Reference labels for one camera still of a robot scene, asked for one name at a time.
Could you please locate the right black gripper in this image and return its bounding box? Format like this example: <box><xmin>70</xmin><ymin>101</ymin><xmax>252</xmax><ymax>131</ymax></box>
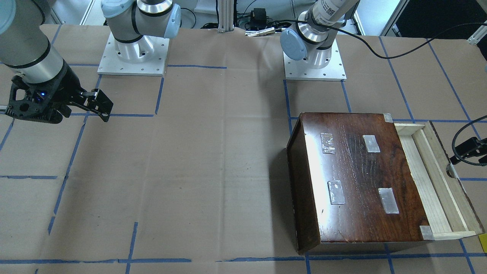
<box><xmin>5</xmin><ymin>61</ymin><xmax>113</xmax><ymax>124</ymax></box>

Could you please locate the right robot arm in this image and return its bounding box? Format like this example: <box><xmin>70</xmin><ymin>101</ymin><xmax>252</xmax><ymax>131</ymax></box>
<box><xmin>1</xmin><ymin>0</ymin><xmax>181</xmax><ymax>124</ymax></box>

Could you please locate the wooden drawer with white handle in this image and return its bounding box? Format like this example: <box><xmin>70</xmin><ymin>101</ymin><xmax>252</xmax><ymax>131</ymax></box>
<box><xmin>395</xmin><ymin>123</ymin><xmax>485</xmax><ymax>241</ymax></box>

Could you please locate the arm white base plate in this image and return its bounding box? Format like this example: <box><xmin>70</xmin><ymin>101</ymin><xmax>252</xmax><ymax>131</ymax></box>
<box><xmin>283</xmin><ymin>40</ymin><xmax>347</xmax><ymax>81</ymax></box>
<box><xmin>97</xmin><ymin>34</ymin><xmax>170</xmax><ymax>76</ymax></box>

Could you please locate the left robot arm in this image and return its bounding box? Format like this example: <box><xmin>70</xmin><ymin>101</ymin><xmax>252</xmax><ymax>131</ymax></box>
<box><xmin>280</xmin><ymin>0</ymin><xmax>486</xmax><ymax>166</ymax></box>

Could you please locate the aluminium frame post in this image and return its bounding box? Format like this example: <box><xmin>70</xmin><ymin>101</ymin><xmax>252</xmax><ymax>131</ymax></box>
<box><xmin>216</xmin><ymin>0</ymin><xmax>237</xmax><ymax>33</ymax></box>

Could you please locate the yellow cube block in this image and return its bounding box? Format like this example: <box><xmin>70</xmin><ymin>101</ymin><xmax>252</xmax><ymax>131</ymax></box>
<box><xmin>478</xmin><ymin>233</ymin><xmax>487</xmax><ymax>253</ymax></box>

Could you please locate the dark wooden drawer box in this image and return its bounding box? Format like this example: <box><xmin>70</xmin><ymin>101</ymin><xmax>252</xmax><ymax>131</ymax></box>
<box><xmin>286</xmin><ymin>112</ymin><xmax>430</xmax><ymax>255</ymax></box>

